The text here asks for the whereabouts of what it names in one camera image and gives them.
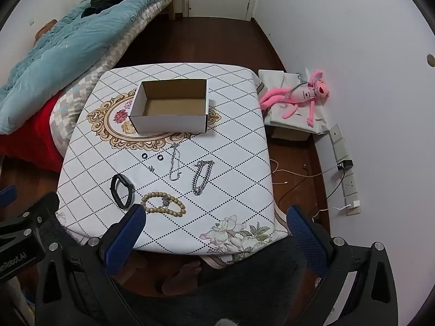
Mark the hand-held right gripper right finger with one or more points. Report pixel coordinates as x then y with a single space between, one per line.
306 241

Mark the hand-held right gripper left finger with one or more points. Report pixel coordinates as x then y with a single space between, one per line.
125 236

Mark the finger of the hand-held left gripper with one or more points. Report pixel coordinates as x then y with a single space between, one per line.
34 217
7 197

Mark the black wristband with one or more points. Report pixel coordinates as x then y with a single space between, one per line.
130 193

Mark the white cardboard box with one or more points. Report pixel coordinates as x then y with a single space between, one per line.
170 124

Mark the white charger plug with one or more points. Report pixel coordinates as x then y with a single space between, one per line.
353 205

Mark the red blanket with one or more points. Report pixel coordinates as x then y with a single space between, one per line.
30 139

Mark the person's foot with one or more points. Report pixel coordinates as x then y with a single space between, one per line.
181 276

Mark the black charger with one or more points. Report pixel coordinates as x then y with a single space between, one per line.
345 165

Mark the dark fuzzy garment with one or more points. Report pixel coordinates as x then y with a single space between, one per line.
238 295

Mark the pink plush toy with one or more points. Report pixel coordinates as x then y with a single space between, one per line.
306 93

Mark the teal quilt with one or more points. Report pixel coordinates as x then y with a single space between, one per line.
68 51

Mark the checkered mattress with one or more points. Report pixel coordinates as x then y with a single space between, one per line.
102 61

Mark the wooden bed frame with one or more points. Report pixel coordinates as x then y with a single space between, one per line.
171 10

